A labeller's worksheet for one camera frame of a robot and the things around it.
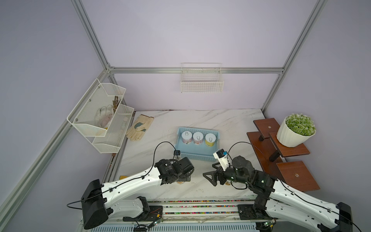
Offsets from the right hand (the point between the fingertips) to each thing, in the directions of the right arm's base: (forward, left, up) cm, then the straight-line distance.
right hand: (209, 172), depth 72 cm
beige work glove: (+42, +49, -14) cm, 66 cm away
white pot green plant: (+12, -40, +18) cm, 45 cm away
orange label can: (0, +16, -15) cm, 22 cm away
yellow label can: (+26, -4, -9) cm, 28 cm away
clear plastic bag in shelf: (+26, +57, +15) cm, 64 cm away
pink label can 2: (+28, +4, -10) cm, 30 cm away
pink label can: (+29, +12, -10) cm, 33 cm away
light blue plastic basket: (+20, +2, -17) cm, 27 cm away
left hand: (+1, +16, -5) cm, 17 cm away
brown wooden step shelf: (+18, -45, -15) cm, 50 cm away
